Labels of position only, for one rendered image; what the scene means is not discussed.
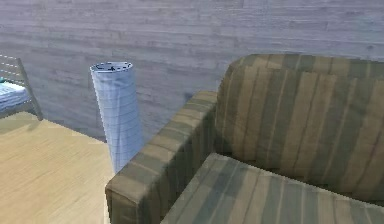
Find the striped olive brown armchair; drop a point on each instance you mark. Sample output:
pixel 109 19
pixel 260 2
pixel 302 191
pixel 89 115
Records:
pixel 273 133

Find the pale blue cylindrical bin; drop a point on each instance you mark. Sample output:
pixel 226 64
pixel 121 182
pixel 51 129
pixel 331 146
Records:
pixel 118 113

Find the grey frame bed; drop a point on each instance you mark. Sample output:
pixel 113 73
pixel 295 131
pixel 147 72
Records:
pixel 13 93

